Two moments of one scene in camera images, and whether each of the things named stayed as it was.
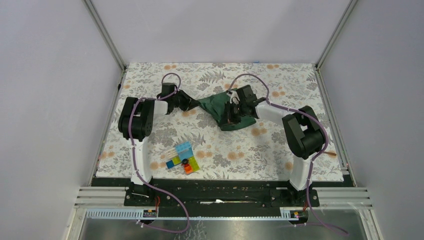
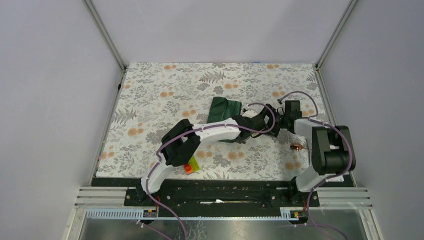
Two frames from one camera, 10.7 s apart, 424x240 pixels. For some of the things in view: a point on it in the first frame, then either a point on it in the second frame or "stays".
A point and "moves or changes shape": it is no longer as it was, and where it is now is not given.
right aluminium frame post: x=352 y=3 stays
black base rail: x=225 y=197 stays
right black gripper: x=229 y=117 to x=275 y=131
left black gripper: x=189 y=102 to x=240 y=141
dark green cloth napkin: x=215 y=104 moves or changes shape
